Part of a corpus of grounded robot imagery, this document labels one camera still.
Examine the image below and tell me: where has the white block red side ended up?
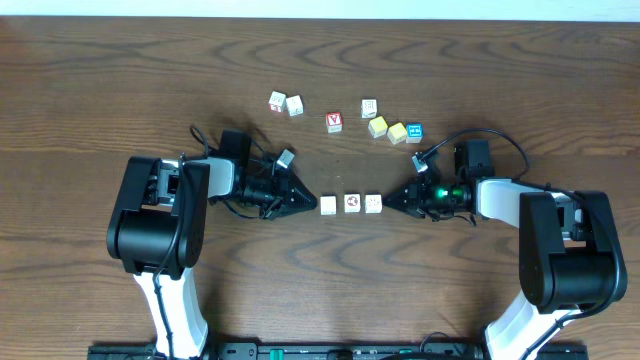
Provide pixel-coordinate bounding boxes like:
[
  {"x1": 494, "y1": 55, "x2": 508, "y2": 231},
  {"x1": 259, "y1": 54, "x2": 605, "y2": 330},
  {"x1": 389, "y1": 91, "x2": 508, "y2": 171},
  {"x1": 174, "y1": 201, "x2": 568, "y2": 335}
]
[{"x1": 268, "y1": 91, "x2": 286, "y2": 113}]

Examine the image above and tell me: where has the yellow block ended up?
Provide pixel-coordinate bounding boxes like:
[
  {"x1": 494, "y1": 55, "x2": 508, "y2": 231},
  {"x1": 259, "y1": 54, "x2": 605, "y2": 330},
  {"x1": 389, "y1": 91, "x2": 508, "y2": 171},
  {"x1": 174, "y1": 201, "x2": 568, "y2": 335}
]
[
  {"x1": 387, "y1": 122, "x2": 408, "y2": 145},
  {"x1": 368, "y1": 116, "x2": 388, "y2": 139}
]

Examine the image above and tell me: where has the plain white wooden block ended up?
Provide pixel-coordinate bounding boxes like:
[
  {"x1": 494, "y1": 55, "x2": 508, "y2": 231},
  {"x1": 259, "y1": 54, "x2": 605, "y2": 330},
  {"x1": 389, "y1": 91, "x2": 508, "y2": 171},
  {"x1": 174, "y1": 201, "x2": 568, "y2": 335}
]
[{"x1": 320, "y1": 195, "x2": 337, "y2": 216}]

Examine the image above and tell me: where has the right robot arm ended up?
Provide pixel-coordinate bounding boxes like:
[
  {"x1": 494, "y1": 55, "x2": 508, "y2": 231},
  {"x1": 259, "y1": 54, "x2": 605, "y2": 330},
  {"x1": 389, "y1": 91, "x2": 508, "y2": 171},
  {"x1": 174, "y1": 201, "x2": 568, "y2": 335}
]
[{"x1": 382, "y1": 140, "x2": 628, "y2": 359}]

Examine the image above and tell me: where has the yellow block left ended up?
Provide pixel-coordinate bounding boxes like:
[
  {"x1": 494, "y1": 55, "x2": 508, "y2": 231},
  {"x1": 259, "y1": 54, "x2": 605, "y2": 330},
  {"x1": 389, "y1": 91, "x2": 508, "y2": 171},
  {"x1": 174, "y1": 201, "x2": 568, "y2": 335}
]
[{"x1": 368, "y1": 116, "x2": 388, "y2": 139}]

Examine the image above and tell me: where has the red V letter block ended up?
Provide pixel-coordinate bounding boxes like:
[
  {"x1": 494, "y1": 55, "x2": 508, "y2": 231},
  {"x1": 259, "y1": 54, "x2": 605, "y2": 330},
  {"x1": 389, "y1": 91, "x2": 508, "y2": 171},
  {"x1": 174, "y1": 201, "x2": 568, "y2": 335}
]
[{"x1": 325, "y1": 112, "x2": 343, "y2": 133}]

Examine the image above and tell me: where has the blue picture block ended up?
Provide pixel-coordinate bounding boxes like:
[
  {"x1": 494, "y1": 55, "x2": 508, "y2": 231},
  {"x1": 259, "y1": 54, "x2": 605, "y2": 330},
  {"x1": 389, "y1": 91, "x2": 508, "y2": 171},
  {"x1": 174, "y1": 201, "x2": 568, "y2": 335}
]
[{"x1": 406, "y1": 123, "x2": 424, "y2": 144}]

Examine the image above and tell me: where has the white block black print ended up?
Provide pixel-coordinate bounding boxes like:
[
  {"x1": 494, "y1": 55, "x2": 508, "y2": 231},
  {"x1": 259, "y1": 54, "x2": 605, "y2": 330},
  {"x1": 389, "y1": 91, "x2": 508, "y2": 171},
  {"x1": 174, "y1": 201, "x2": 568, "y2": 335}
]
[{"x1": 361, "y1": 99, "x2": 378, "y2": 119}]

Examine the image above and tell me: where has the white block red globe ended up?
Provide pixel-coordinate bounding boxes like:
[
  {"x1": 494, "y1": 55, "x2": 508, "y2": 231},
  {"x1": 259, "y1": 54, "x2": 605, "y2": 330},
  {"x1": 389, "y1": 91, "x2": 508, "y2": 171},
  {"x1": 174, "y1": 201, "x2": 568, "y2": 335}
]
[{"x1": 344, "y1": 193, "x2": 361, "y2": 213}]

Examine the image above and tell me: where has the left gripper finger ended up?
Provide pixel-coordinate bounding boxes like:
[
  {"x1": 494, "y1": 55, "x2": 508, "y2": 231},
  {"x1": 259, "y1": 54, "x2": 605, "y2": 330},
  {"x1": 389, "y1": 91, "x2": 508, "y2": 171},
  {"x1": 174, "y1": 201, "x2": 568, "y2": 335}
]
[
  {"x1": 279, "y1": 200, "x2": 317, "y2": 217},
  {"x1": 290, "y1": 175, "x2": 317, "y2": 203}
]

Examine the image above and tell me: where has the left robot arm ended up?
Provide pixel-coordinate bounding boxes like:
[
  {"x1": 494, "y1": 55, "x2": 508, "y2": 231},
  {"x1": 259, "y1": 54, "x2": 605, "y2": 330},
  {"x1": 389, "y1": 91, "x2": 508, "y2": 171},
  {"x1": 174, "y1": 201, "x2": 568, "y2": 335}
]
[{"x1": 106, "y1": 127, "x2": 318, "y2": 359}]

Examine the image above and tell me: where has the yellow block right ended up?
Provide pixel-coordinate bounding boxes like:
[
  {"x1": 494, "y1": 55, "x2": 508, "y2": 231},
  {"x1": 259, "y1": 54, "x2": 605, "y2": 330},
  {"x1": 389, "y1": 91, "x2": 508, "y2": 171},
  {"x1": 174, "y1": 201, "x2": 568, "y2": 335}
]
[{"x1": 387, "y1": 122, "x2": 408, "y2": 145}]

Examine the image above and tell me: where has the plain white letter block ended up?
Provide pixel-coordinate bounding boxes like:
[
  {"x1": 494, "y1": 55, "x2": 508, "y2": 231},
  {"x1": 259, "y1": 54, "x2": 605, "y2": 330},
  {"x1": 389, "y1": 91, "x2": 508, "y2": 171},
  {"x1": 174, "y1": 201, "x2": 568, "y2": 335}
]
[{"x1": 286, "y1": 95, "x2": 304, "y2": 116}]

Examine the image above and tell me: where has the white block orange print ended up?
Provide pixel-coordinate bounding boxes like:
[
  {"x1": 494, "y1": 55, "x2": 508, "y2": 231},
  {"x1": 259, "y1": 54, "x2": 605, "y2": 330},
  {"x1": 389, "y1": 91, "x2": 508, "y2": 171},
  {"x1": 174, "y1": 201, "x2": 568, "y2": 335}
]
[{"x1": 365, "y1": 194, "x2": 383, "y2": 214}]

